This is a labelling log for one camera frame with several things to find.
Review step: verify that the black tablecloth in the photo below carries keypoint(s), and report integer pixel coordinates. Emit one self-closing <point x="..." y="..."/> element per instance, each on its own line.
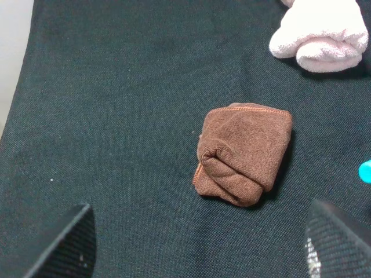
<point x="108" y="110"/>

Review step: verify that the teal saucepan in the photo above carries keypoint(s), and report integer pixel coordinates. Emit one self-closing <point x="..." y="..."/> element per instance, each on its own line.
<point x="364" y="171"/>

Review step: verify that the pink rolled towel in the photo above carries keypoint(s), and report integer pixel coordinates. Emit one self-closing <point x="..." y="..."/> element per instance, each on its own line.
<point x="323" y="36"/>

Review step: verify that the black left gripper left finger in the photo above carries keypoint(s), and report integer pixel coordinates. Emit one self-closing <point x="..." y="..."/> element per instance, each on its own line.
<point x="66" y="249"/>

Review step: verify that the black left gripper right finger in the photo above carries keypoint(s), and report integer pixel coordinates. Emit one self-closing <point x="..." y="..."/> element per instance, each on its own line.
<point x="336" y="245"/>

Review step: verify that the brown cloth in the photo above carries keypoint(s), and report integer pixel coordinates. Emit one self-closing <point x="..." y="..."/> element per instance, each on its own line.
<point x="240" y="150"/>

